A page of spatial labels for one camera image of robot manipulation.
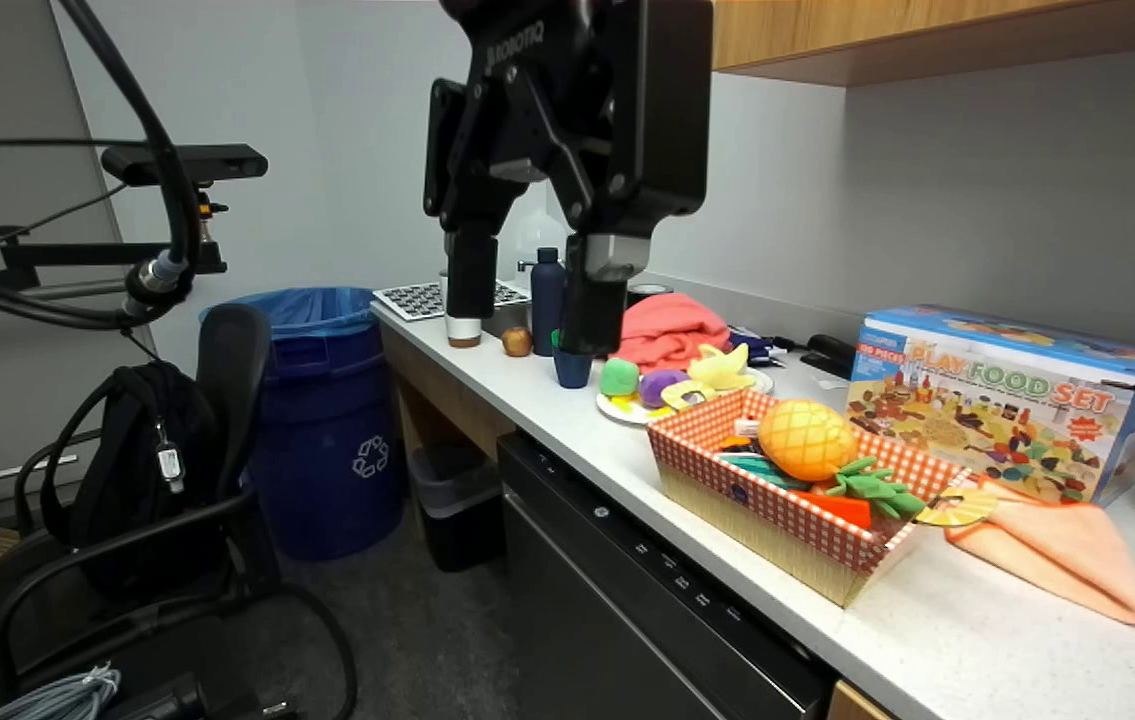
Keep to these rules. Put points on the yellow toy banana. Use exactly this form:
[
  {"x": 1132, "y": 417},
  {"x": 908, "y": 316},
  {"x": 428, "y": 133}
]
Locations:
[{"x": 722, "y": 368}]

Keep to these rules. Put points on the green toy fruit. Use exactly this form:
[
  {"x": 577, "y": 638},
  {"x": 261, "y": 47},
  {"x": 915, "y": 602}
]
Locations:
[{"x": 619, "y": 377}]

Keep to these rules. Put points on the pink cloth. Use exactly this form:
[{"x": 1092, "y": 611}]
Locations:
[{"x": 672, "y": 330}]

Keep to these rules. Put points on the white and brown cup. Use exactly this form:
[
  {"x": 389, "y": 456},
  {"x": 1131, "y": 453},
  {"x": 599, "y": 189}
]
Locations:
[{"x": 464, "y": 332}]

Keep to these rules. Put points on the yellow disc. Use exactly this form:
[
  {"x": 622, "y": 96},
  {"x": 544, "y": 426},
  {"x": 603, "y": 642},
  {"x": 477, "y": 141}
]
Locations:
[{"x": 957, "y": 508}]

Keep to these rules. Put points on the toy pineapple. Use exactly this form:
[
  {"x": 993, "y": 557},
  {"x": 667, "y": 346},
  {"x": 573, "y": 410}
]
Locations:
[{"x": 807, "y": 440}]

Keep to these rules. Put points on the teal toy vegetable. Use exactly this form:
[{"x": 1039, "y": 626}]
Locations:
[{"x": 762, "y": 468}]

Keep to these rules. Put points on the small black waste bin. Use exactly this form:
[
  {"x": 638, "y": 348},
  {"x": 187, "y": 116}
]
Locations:
[{"x": 457, "y": 510}]

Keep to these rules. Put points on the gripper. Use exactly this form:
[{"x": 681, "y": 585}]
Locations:
[{"x": 527, "y": 35}]

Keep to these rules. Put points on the heap of markers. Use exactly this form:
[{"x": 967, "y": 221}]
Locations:
[{"x": 755, "y": 348}]

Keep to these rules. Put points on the black dishwasher door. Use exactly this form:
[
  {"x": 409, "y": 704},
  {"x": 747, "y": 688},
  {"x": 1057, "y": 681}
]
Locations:
[{"x": 607, "y": 600}]

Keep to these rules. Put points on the toy food set box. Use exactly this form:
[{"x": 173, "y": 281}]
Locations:
[{"x": 1007, "y": 400}]

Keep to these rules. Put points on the metal container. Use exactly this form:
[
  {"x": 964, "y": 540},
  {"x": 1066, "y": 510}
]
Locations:
[{"x": 509, "y": 315}]

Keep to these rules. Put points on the checkered calibration board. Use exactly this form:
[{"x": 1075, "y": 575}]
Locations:
[{"x": 407, "y": 298}]

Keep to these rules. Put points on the blue recycling bin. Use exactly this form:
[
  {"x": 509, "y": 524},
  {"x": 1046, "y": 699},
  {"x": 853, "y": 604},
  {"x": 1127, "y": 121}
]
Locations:
[{"x": 327, "y": 440}]

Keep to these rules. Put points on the camera on mount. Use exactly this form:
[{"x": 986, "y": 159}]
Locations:
[{"x": 182, "y": 163}]

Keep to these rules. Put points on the black stapler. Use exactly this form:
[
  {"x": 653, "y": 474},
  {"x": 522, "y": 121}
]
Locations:
[{"x": 832, "y": 355}]

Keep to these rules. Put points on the red checkered fruit box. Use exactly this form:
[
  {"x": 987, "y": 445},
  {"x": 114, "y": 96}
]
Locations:
[{"x": 777, "y": 510}]

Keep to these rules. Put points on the wooden wall cabinet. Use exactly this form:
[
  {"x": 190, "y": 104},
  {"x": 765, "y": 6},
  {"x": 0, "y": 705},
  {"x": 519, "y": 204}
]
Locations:
[{"x": 927, "y": 30}]

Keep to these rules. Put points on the orange toy carrot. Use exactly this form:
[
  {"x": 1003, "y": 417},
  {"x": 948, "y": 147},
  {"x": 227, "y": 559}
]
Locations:
[{"x": 839, "y": 507}]

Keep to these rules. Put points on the black office chair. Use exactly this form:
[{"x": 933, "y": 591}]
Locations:
[{"x": 232, "y": 400}]

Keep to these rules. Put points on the black round tin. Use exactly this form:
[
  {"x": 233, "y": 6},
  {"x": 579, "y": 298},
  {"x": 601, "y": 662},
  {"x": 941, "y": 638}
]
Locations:
[{"x": 649, "y": 291}]

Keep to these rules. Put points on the blue cup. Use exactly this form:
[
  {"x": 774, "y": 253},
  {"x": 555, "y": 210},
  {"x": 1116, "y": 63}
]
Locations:
[{"x": 572, "y": 372}]

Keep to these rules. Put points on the purple toy fruit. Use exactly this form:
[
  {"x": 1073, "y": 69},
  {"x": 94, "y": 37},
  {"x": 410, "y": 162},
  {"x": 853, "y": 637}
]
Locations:
[{"x": 659, "y": 387}]

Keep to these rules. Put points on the peach cloth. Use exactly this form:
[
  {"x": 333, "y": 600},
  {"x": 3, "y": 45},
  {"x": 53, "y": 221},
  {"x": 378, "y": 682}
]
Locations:
[{"x": 1067, "y": 555}]

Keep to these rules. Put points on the black backpack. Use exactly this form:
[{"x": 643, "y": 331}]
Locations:
[{"x": 127, "y": 450}]

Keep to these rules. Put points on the navy water bottle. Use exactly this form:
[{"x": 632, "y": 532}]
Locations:
[{"x": 547, "y": 300}]

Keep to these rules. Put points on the white plate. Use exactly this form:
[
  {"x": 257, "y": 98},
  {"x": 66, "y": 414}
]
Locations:
[{"x": 622, "y": 408}]

